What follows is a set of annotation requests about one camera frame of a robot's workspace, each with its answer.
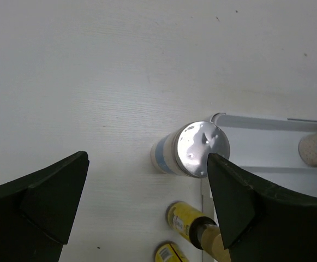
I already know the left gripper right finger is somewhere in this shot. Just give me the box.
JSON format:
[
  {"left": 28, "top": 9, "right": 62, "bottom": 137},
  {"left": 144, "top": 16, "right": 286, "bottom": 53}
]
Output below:
[{"left": 207, "top": 153, "right": 317, "bottom": 261}]

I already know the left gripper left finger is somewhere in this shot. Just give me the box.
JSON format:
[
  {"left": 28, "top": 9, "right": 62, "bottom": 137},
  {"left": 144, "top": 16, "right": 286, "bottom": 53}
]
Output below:
[{"left": 0, "top": 151, "right": 89, "bottom": 261}]

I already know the upper yellow small bottle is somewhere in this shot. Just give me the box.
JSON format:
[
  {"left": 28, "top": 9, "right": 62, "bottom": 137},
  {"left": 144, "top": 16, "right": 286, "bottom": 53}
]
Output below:
[{"left": 165, "top": 201, "right": 231, "bottom": 262}]

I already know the yellow small bottle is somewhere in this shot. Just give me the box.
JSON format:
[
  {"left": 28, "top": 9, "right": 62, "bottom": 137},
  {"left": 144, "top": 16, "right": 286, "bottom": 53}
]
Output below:
[
  {"left": 165, "top": 201, "right": 231, "bottom": 262},
  {"left": 154, "top": 241, "right": 189, "bottom": 262}
]

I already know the white divided tray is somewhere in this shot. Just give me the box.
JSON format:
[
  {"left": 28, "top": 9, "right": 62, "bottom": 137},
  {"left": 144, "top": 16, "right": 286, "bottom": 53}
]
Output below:
[{"left": 201, "top": 111, "right": 317, "bottom": 262}]

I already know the lower yellow small bottle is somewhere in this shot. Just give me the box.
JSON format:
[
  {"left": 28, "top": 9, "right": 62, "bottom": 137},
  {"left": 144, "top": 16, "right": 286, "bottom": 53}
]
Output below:
[{"left": 154, "top": 241, "right": 189, "bottom": 262}]

